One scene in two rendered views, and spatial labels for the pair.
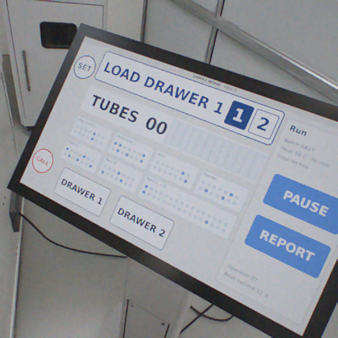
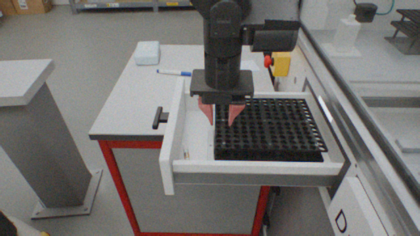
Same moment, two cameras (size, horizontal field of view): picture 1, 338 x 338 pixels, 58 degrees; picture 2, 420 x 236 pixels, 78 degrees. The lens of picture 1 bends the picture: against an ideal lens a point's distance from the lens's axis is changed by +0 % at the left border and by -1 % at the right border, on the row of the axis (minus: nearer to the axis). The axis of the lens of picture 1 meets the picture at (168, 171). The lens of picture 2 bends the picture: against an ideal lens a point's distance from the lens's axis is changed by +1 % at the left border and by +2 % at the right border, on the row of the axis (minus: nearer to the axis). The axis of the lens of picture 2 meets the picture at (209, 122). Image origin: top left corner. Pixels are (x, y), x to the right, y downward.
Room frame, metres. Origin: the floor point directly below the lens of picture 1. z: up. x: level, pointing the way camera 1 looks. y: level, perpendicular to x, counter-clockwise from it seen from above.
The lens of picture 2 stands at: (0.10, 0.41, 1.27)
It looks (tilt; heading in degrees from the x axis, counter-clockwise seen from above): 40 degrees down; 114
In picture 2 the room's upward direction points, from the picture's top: straight up
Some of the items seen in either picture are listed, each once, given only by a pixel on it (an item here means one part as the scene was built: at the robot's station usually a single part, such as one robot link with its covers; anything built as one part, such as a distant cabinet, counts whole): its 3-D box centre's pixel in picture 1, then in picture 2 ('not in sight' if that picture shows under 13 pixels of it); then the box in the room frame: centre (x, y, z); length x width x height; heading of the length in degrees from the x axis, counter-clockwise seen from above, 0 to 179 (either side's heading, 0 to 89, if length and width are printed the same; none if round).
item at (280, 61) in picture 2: not in sight; (279, 61); (-0.01, 1.21, 0.88); 0.07 x 0.05 x 0.07; 113
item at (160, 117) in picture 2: not in sight; (163, 117); (-0.18, 0.78, 0.91); 0.07 x 0.04 x 0.01; 113
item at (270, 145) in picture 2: not in sight; (262, 130); (0.03, 0.87, 0.87); 0.22 x 0.18 x 0.06; 23
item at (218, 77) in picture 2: not in sight; (222, 69); (-0.03, 0.76, 1.07); 0.10 x 0.07 x 0.07; 21
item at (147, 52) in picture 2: not in sight; (147, 52); (-0.56, 1.25, 0.78); 0.15 x 0.10 x 0.04; 120
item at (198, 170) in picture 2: not in sight; (266, 132); (0.04, 0.87, 0.86); 0.40 x 0.26 x 0.06; 23
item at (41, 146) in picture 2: not in sight; (42, 146); (-0.98, 0.88, 0.38); 0.30 x 0.30 x 0.76; 29
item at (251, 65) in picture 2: not in sight; (241, 68); (-0.16, 1.31, 0.77); 0.13 x 0.09 x 0.02; 36
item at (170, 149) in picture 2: not in sight; (176, 128); (-0.15, 0.79, 0.87); 0.29 x 0.02 x 0.11; 113
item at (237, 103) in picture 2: not in sight; (222, 104); (-0.03, 0.76, 1.00); 0.07 x 0.07 x 0.09; 21
